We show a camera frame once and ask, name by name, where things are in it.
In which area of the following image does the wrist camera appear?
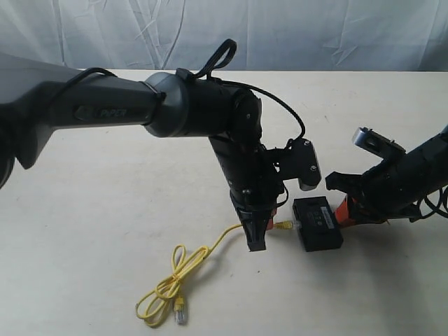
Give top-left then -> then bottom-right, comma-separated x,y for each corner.
352,127 -> 406,160
267,138 -> 321,191

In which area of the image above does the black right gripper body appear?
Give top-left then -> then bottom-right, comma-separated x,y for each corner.
325,159 -> 426,222

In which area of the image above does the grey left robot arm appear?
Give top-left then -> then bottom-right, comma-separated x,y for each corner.
1,54 -> 284,251

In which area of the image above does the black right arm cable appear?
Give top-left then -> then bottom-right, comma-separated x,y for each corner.
416,185 -> 448,220

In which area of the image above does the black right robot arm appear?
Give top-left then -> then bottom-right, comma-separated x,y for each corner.
325,127 -> 447,228

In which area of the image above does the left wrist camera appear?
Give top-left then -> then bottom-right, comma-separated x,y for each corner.
267,138 -> 321,191

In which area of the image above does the black left camera cable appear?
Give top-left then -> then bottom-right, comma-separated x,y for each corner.
48,38 -> 306,141

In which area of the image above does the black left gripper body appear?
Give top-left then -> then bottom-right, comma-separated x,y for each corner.
228,146 -> 284,252

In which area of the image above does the yellow ethernet cable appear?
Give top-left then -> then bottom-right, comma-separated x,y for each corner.
134,219 -> 302,328

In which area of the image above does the grey backdrop cloth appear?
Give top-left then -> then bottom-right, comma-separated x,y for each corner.
1,1 -> 447,71

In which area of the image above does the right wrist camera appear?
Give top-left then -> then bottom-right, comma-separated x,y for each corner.
352,127 -> 406,160

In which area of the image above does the black network switch box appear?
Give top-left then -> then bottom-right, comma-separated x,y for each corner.
293,196 -> 344,252

